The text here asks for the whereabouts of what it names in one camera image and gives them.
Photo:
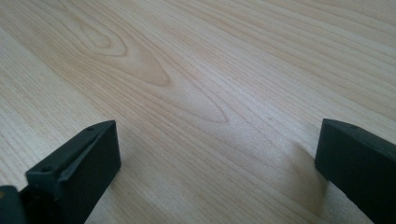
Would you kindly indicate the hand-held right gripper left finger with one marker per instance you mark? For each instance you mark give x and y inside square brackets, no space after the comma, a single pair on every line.
[81,168]

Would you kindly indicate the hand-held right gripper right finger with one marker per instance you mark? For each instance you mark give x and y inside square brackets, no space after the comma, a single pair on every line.
[361,161]

